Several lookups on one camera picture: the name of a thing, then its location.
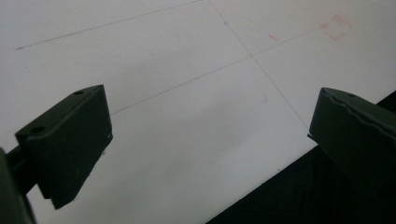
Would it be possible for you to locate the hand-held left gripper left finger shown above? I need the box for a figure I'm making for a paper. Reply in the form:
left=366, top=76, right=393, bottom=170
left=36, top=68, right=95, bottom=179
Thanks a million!
left=14, top=84, right=114, bottom=210

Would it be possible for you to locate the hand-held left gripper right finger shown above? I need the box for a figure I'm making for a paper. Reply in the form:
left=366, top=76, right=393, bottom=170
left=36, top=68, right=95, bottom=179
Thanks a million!
left=307, top=87, right=396, bottom=200

